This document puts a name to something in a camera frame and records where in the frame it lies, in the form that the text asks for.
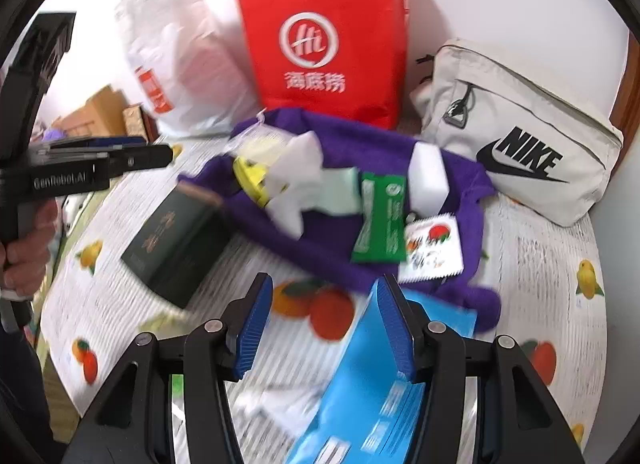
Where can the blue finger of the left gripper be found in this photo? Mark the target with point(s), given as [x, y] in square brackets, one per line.
[95, 142]
[136, 157]

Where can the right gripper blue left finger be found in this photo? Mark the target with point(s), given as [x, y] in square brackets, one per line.
[129, 419]

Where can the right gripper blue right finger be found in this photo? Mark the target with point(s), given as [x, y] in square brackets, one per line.
[517, 419]

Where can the dark green tea tin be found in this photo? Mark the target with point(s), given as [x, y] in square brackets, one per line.
[179, 243]

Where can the yellow Adidas pouch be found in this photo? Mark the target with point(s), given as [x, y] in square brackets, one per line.
[251, 176]

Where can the blue tissue pack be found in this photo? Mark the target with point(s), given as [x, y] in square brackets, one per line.
[368, 412]

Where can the white sock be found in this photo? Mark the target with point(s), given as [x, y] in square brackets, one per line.
[293, 183]

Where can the small strawberry print packet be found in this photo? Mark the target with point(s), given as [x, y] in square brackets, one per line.
[433, 250]

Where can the mint green sock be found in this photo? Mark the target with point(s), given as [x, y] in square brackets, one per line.
[339, 192]

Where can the green wet wipe packet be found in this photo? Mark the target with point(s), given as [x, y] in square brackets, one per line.
[381, 239]

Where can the white sponge block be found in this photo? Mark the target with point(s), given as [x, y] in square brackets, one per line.
[427, 180]

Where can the person's left hand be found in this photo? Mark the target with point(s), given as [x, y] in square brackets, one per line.
[24, 261]

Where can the wooden headboard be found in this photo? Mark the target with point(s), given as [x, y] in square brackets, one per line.
[100, 116]

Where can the purple plush toy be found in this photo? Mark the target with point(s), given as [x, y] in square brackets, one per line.
[53, 134]

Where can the white Miniso plastic bag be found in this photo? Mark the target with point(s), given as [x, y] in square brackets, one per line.
[192, 84]

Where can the crumpled white tissue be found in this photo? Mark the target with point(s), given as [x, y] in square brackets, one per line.
[292, 409]

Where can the fruit print tablecloth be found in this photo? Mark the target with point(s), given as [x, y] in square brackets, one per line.
[529, 261]

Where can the red Haidilao paper bag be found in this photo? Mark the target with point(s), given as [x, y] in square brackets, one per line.
[345, 58]

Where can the purple fleece towel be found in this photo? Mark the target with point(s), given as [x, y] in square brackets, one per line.
[325, 248]

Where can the grey Nike waist bag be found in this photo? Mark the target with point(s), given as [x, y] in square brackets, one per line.
[539, 143]

